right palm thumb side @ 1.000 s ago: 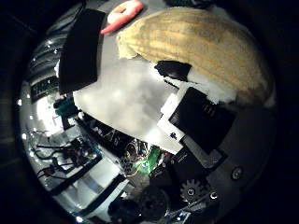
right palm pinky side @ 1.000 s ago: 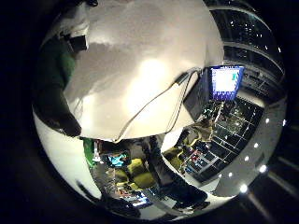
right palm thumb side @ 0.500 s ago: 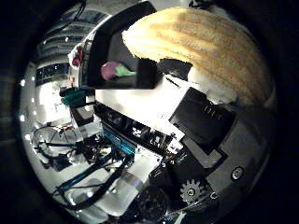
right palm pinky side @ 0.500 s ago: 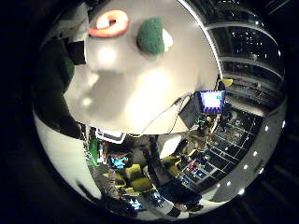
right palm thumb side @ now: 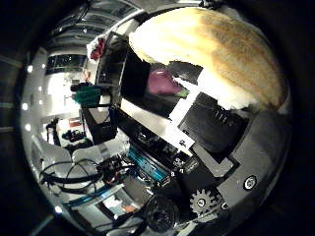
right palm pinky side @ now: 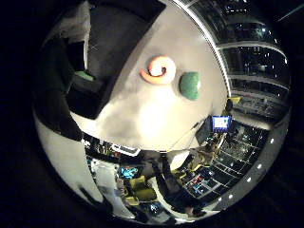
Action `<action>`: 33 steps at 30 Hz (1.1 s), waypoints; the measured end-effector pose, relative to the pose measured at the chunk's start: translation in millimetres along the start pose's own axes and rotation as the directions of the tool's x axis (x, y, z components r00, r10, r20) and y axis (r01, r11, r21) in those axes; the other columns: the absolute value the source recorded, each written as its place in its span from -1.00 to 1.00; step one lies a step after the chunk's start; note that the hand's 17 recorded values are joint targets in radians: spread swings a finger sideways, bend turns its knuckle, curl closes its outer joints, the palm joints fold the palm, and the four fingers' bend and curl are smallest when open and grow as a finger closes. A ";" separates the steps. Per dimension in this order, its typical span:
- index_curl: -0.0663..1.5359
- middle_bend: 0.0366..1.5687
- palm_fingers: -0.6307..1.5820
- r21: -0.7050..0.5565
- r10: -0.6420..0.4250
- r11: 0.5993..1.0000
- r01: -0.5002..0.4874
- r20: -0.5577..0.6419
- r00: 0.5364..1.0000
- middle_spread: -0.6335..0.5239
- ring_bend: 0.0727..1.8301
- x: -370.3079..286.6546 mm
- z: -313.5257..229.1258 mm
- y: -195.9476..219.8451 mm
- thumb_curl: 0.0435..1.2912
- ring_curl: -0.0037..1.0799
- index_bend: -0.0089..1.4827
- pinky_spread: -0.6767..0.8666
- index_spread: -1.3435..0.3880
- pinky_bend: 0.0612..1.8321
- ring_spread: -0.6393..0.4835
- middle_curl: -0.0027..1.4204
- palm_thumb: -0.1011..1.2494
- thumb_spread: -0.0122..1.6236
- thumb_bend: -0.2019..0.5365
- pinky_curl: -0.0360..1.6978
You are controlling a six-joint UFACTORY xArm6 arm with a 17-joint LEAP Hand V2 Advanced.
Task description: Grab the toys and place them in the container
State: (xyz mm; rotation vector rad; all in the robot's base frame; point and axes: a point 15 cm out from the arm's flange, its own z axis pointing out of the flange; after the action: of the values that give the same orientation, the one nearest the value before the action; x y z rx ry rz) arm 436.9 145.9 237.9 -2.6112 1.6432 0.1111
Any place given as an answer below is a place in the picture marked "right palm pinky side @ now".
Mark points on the orange and white shrimp toy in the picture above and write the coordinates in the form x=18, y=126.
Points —
x=158, y=69

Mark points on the green knitted avocado toy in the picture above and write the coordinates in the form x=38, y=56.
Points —
x=190, y=85

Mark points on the black rectangular container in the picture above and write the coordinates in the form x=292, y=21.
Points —
x=117, y=41

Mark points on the white framed screen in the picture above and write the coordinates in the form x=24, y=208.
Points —
x=126, y=149

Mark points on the yellow green chair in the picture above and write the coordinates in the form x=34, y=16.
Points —
x=144, y=190

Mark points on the person in dark clothes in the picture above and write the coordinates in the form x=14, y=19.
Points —
x=171, y=186

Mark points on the laptop with blue screen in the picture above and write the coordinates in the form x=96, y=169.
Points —
x=221, y=123

